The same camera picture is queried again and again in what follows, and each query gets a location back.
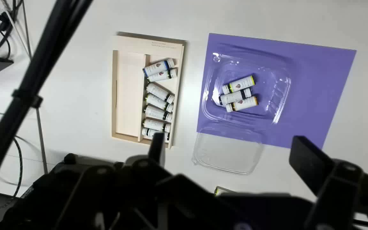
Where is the white bottle navy band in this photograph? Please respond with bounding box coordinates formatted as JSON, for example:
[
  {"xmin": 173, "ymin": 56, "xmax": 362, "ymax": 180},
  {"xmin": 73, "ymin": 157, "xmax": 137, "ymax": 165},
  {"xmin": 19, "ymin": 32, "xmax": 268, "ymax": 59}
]
[{"xmin": 218, "ymin": 87, "xmax": 252, "ymax": 106}]

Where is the light wooden tray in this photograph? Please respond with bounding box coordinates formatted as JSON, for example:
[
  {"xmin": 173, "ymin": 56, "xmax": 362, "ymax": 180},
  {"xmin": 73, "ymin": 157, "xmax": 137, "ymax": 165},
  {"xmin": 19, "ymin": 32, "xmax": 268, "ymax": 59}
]
[{"xmin": 109, "ymin": 30, "xmax": 187, "ymax": 149}]

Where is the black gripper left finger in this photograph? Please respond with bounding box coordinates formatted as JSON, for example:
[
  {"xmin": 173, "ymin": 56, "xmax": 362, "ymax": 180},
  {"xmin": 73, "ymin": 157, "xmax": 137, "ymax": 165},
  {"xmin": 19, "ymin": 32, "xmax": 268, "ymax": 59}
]
[{"xmin": 146, "ymin": 131, "xmax": 167, "ymax": 166}]

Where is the white bottle dark band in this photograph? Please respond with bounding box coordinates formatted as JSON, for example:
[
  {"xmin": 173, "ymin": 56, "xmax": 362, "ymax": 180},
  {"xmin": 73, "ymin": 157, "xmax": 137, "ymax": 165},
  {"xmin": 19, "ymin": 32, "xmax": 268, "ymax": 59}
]
[
  {"xmin": 140, "ymin": 126, "xmax": 171, "ymax": 142},
  {"xmin": 140, "ymin": 117, "xmax": 172, "ymax": 134},
  {"xmin": 145, "ymin": 67, "xmax": 180, "ymax": 83},
  {"xmin": 144, "ymin": 82, "xmax": 176, "ymax": 105}
]

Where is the white bottle black band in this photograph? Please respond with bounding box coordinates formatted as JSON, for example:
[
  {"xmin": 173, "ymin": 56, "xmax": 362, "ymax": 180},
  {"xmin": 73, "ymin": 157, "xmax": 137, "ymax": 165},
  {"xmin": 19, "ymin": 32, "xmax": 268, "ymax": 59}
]
[{"xmin": 142, "ymin": 93, "xmax": 174, "ymax": 113}]

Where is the clear plastic lid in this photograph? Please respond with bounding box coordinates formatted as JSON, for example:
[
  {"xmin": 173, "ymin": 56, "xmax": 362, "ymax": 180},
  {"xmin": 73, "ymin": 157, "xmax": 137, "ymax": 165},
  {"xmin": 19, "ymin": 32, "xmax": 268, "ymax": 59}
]
[{"xmin": 190, "ymin": 131, "xmax": 265, "ymax": 176}]

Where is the white bottle green band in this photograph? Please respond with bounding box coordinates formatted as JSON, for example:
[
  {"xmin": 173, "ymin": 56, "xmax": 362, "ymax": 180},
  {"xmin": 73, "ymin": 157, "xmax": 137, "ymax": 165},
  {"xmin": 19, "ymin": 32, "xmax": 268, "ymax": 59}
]
[{"xmin": 141, "ymin": 103, "xmax": 173, "ymax": 122}]

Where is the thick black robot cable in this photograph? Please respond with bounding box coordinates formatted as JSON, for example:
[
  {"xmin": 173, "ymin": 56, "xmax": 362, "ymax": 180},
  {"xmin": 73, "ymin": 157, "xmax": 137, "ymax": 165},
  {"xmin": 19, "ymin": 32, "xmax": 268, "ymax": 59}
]
[{"xmin": 0, "ymin": 0, "xmax": 94, "ymax": 209}]

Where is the purple mat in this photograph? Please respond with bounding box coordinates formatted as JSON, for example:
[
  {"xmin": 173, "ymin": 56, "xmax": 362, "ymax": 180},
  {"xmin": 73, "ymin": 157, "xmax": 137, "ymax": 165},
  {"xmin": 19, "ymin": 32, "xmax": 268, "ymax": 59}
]
[{"xmin": 195, "ymin": 32, "xmax": 357, "ymax": 149}]

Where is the white bottle yellow band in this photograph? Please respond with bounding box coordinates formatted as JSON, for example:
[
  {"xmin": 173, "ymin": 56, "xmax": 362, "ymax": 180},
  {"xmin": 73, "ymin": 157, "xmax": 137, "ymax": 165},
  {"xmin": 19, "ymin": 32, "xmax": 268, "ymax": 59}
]
[{"xmin": 220, "ymin": 73, "xmax": 257, "ymax": 96}]

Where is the clear plastic container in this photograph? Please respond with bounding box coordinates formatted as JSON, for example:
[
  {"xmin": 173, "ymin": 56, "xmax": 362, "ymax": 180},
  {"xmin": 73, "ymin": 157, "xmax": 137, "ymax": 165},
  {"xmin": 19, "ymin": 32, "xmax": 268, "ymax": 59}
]
[{"xmin": 200, "ymin": 42, "xmax": 292, "ymax": 129}]

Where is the white bottle blue band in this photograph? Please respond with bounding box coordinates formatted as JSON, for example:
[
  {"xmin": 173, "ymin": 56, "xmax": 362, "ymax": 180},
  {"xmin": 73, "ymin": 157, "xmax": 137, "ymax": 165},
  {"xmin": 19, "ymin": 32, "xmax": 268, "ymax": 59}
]
[{"xmin": 141, "ymin": 57, "xmax": 177, "ymax": 78}]

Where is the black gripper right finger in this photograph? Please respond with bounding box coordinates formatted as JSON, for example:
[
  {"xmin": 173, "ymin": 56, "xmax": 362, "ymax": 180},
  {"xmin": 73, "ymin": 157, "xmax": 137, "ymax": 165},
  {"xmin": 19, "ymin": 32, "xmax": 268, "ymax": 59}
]
[{"xmin": 287, "ymin": 135, "xmax": 334, "ymax": 198}]

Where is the white bottle orange band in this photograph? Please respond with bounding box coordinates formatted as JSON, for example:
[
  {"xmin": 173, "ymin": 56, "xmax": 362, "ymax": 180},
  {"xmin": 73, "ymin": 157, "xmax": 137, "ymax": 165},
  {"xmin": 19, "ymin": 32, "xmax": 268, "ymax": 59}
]
[{"xmin": 223, "ymin": 94, "xmax": 260, "ymax": 113}]

